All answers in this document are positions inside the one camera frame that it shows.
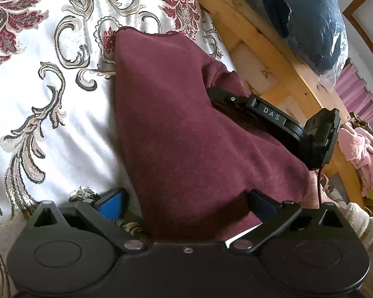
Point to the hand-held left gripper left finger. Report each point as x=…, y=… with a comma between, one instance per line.
x=112, y=207

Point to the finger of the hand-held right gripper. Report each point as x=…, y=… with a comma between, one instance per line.
x=228, y=101

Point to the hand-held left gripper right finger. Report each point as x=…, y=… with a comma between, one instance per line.
x=263, y=206

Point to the maroon garment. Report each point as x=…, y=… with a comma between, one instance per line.
x=180, y=136

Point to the clear plastic bag of clothes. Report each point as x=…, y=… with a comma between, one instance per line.
x=310, y=21

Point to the pink curtain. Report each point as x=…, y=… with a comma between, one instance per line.
x=357, y=93

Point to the wooden headboard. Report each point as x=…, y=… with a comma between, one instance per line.
x=276, y=65

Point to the floral bedspread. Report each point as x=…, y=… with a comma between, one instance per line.
x=49, y=99

